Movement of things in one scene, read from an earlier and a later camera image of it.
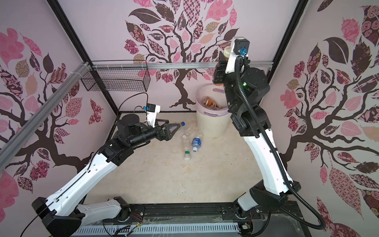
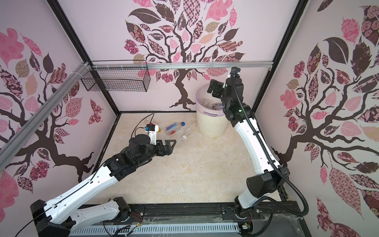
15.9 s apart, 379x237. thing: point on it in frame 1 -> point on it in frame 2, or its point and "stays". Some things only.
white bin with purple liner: [212, 114] stays
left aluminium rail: [13, 144] stays
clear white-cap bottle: [189, 130] stays
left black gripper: [166, 135] -> [169, 150]
